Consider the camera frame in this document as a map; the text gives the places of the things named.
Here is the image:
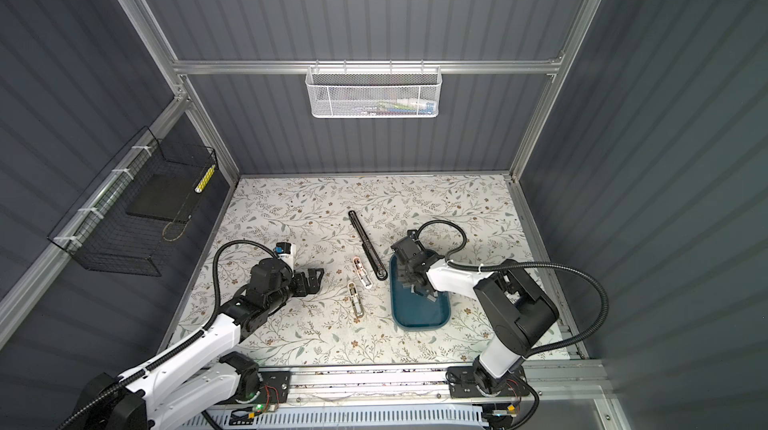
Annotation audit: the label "black stapler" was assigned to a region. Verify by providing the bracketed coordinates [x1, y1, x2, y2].
[348, 210, 389, 281]

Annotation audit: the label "teal plastic tray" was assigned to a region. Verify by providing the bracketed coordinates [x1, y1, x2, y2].
[389, 255, 451, 331]

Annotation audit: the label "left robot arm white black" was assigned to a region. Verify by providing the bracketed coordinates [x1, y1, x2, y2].
[60, 254, 325, 429]

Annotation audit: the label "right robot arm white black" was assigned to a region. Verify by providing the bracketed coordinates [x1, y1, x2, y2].
[391, 235, 559, 395]

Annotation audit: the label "floral patterned table mat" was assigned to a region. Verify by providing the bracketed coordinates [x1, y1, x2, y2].
[172, 175, 531, 366]

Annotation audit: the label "yellow marker pen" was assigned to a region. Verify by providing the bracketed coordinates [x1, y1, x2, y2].
[194, 164, 216, 194]

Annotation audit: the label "black foam pad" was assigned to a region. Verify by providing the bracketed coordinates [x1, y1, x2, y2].
[126, 175, 202, 223]

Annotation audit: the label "pens in white basket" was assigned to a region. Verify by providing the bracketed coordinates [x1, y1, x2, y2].
[357, 98, 438, 117]

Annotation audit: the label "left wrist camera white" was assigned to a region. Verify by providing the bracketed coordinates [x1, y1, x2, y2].
[274, 242, 295, 270]

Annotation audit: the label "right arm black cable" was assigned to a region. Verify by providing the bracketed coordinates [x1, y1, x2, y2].
[415, 219, 610, 359]

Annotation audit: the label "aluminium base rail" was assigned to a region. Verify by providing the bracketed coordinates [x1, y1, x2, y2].
[119, 363, 613, 413]

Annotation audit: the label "black wire basket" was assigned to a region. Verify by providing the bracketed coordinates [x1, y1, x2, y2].
[49, 131, 218, 277]

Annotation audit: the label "white wire mesh basket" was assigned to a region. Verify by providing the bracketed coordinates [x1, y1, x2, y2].
[305, 63, 443, 119]

